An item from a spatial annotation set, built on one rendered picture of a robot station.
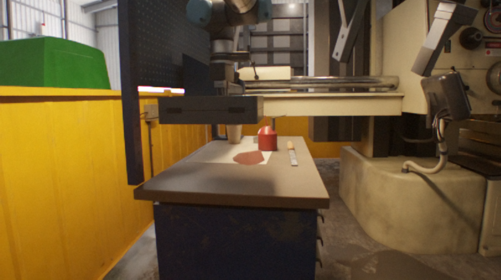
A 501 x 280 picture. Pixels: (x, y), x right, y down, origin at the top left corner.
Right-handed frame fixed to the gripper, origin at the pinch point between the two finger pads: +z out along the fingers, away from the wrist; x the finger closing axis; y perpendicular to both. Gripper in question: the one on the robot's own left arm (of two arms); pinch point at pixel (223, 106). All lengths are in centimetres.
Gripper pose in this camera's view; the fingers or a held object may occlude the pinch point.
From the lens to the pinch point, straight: 80.8
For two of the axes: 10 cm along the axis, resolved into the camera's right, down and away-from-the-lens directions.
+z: 0.1, 9.9, 1.1
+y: -9.9, 0.0, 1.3
